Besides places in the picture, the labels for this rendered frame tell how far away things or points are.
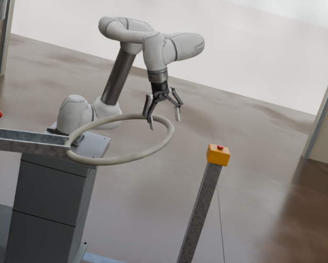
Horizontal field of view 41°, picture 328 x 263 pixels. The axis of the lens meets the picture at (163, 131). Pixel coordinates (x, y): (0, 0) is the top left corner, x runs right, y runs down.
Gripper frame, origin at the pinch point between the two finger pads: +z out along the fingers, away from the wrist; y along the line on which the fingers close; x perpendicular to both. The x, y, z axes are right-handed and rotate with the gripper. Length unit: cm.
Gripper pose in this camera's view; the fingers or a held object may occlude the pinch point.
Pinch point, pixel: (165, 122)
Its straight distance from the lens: 199.8
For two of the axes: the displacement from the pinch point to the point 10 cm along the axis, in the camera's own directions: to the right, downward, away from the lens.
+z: 1.4, 9.1, 4.0
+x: 4.7, 3.0, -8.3
